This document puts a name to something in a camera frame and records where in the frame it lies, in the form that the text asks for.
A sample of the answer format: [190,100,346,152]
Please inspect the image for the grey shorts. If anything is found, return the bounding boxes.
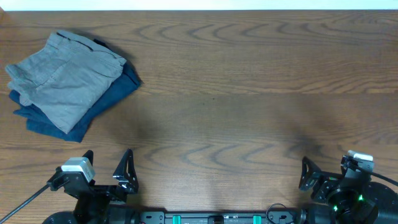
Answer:
[5,30,126,134]

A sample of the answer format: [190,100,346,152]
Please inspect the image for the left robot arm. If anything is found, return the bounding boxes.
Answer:
[44,149,140,224]

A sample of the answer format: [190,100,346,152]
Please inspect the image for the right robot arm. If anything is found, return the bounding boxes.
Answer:
[295,151,397,224]

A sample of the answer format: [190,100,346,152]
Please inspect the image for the folded dark blue garment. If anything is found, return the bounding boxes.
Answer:
[9,40,139,142]

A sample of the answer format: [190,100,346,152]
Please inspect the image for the small black looped cable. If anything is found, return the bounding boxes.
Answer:
[266,203,295,224]

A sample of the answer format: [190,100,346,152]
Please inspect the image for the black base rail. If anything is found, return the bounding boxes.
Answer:
[139,207,307,224]

